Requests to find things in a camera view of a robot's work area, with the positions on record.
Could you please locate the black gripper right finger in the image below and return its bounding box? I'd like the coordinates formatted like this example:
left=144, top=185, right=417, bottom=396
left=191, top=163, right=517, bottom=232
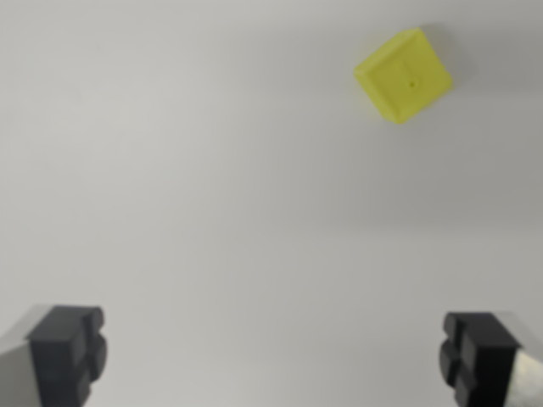
left=438, top=311, right=543, bottom=407

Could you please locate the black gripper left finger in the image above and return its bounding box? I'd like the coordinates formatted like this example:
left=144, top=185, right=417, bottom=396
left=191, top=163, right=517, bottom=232
left=0, top=304, right=109, bottom=407

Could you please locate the yellow cube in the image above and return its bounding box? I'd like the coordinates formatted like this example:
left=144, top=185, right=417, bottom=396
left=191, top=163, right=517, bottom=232
left=352, top=27, right=454, bottom=126

